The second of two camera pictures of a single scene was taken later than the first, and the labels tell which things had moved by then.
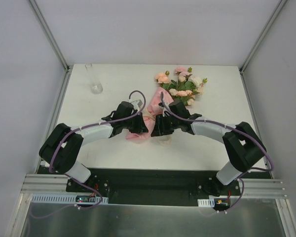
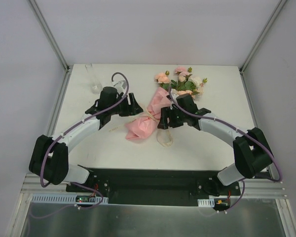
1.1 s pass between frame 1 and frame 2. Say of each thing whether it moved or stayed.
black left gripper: moved
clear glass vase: stayed
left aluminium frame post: stayed
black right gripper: moved
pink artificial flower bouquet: stayed
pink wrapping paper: stayed
